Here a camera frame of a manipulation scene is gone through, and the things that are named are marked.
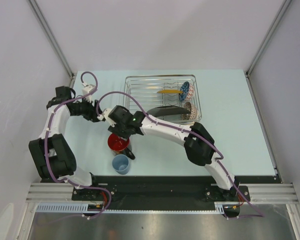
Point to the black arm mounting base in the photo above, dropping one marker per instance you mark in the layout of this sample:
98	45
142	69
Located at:
173	193

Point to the red and black mug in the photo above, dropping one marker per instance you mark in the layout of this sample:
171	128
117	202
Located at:
120	146

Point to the light blue cup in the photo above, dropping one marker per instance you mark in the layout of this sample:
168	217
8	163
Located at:
121	164

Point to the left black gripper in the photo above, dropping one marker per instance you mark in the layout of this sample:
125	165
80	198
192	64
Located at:
91	115

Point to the black floral square plate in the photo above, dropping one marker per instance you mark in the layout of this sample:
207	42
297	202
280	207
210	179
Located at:
169	110

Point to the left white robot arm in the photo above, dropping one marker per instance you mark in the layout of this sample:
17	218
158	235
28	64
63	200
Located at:
52	156

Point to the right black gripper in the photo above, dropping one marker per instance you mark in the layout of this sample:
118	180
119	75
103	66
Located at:
115	130

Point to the red patterned bowl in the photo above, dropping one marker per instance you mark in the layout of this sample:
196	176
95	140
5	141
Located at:
193	115

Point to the metal wire dish rack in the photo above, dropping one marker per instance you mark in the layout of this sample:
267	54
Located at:
144	89

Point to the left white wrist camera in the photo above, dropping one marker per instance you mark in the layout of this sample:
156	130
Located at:
87	92

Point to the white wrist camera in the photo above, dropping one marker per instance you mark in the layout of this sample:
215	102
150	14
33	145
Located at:
105	116
87	92

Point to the blue patterned bowl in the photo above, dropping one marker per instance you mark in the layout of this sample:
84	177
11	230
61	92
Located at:
187	92

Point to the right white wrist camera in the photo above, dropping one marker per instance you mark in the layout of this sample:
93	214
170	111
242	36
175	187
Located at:
105	116

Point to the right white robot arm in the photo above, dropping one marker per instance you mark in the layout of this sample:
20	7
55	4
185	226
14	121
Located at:
198	143

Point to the yellow round plate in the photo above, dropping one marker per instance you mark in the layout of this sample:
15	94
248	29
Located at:
170	91

